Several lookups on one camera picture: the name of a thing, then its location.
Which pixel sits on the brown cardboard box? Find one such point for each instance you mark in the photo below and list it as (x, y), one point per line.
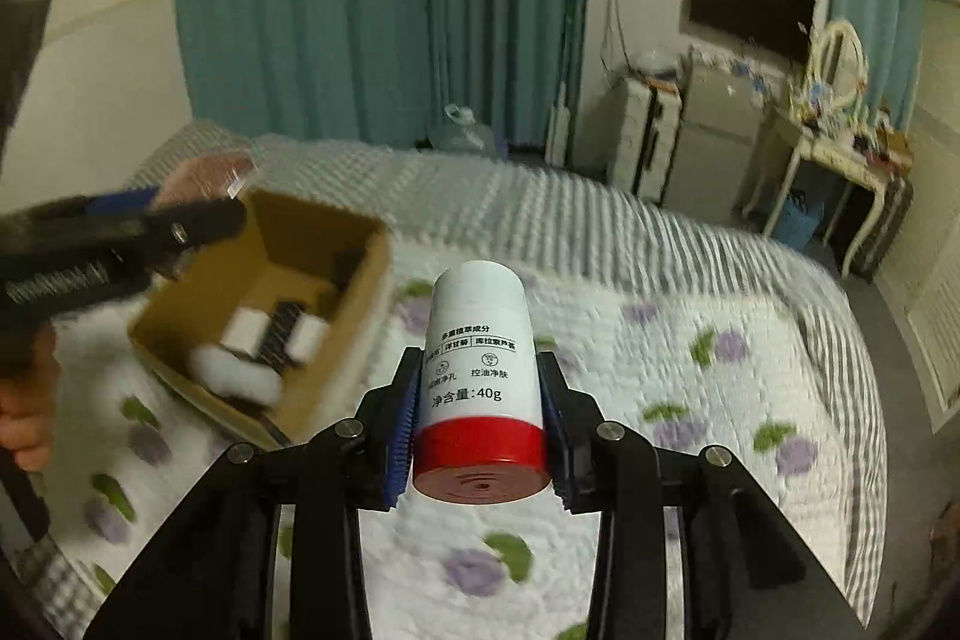
(335, 262)

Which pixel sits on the oval white vanity mirror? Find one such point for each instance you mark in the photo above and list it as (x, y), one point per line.
(837, 71)

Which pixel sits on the black wall television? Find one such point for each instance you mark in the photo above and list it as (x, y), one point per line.
(781, 26)

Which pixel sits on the black TV remote control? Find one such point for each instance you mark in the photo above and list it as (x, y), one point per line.
(282, 320)

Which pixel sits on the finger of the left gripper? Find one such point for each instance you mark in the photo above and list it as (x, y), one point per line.
(122, 202)

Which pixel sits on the white bottle red cap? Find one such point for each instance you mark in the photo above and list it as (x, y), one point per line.
(480, 433)

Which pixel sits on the blue laundry basket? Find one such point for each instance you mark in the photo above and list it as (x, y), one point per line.
(798, 221)

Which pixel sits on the white plastic drawer cabinet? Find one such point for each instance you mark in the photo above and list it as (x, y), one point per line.
(648, 113)

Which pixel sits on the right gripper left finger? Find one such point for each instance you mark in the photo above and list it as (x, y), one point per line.
(209, 571)

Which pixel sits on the clear water jug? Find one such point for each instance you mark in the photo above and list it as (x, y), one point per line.
(460, 132)

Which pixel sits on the white hair dryer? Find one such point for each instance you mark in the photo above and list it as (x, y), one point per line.
(229, 376)

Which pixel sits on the white dressing table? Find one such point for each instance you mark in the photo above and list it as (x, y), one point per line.
(850, 184)

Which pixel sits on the white small box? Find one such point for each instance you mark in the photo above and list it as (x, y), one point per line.
(245, 330)

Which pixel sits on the grey checkered bed sheet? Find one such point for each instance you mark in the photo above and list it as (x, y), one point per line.
(675, 249)

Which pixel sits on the person's left hand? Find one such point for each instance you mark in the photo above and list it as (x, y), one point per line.
(29, 400)

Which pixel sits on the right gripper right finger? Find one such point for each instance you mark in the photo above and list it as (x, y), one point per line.
(746, 573)

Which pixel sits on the dark suitcase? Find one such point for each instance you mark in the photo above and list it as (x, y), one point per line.
(898, 200)

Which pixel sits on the white floral quilt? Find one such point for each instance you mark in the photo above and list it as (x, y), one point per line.
(311, 438)

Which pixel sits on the silver mini fridge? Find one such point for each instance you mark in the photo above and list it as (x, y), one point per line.
(722, 117)

